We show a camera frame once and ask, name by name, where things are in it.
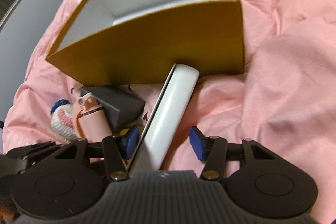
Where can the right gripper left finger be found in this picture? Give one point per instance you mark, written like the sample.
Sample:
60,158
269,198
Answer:
117,150

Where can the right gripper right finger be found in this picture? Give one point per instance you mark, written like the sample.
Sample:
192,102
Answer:
210,150

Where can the dark grey gift box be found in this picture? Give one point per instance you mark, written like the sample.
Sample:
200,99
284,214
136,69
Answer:
121,106

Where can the white pink crochet bunny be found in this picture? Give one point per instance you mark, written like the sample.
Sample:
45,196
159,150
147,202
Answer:
62,123

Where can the sailor plush toy blue hat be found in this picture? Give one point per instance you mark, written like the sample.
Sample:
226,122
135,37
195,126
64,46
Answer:
59,103

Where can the white rectangular case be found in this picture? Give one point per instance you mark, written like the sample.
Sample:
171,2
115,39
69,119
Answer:
164,120

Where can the pink bed duvet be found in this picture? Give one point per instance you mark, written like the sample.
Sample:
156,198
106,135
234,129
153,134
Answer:
285,100

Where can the orange cardboard box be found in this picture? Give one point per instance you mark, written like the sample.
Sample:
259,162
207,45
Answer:
138,41

